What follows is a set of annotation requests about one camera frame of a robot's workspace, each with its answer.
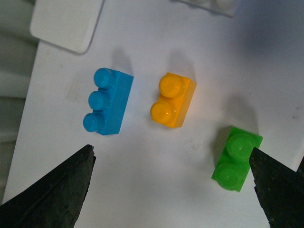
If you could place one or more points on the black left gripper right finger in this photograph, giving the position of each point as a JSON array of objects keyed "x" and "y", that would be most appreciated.
[{"x": 279, "y": 189}]

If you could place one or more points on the white desk lamp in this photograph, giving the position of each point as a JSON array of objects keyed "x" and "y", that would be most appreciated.
[{"x": 69, "y": 24}]

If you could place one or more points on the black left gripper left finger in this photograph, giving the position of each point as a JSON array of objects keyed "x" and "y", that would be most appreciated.
[{"x": 55, "y": 200}]

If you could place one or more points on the green two-stud toy block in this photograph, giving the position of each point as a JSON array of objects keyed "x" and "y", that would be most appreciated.
[{"x": 233, "y": 165}]

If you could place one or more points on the yellow two-stud toy block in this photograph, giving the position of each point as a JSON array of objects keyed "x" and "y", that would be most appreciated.
[{"x": 175, "y": 96}]

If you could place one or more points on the blue three-stud toy block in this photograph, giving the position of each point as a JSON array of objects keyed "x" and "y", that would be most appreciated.
[{"x": 108, "y": 102}]

